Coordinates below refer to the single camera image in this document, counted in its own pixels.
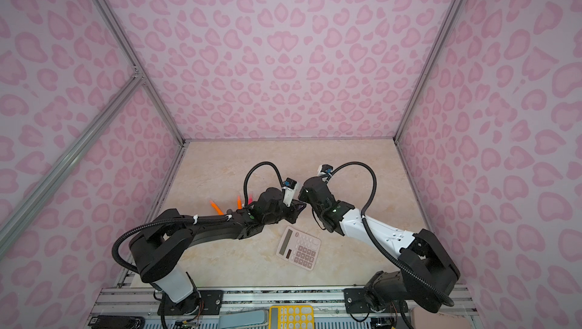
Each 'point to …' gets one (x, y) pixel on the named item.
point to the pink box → (421, 318)
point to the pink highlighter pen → (250, 200)
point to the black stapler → (117, 322)
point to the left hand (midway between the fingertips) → (307, 201)
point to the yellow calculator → (291, 317)
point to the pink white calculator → (298, 248)
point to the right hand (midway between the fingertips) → (303, 183)
